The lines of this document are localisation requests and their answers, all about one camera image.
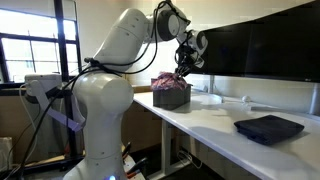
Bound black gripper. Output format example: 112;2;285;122
175;44;201;78

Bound pink blue floral cloth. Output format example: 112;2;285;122
150;71;189;92

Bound grey rectangular box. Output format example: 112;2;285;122
152;78;193;111

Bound brown cardboard box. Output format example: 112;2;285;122
119;84;163;153

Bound black flat monitor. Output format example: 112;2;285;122
250;0;320;84
189;21;253;77

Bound white desk leg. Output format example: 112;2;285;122
161;119;192;178

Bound dark navy folded cloth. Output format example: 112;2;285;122
233;114;305;147

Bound black vertical pole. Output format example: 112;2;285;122
53;0;78;158

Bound white bin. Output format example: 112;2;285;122
0;136;14;173

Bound black cable strap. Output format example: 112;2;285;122
83;57;120;75

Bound white cable under desk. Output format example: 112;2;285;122
176;149;203;170

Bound red and black cables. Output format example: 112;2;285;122
121;141;148;179

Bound white device on bracket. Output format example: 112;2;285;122
23;73;83;133

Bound dark window frame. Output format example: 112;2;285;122
0;6;81;90

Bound white hanging cable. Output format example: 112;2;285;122
4;83;40;179

